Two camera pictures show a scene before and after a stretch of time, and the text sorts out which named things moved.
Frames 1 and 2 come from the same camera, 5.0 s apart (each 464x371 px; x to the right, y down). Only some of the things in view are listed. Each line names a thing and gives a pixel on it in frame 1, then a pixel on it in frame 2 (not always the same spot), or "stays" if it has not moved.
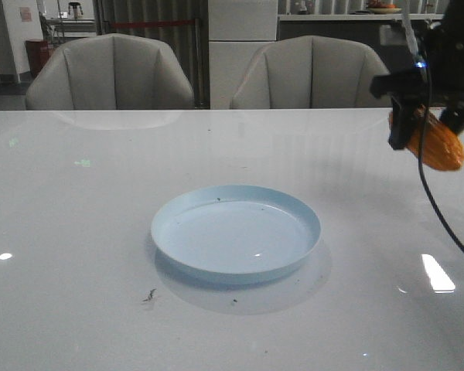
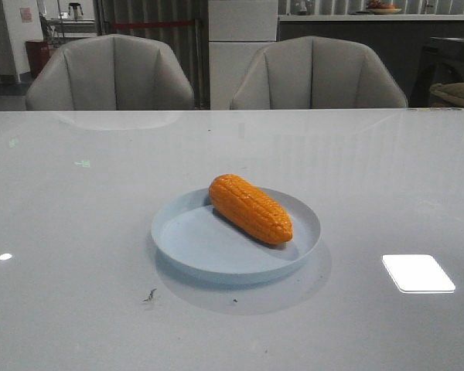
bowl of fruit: x=382 y=8 stays
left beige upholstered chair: x=110 y=72 stays
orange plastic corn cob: x=442 y=149 → x=252 y=209
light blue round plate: x=234 y=234 stays
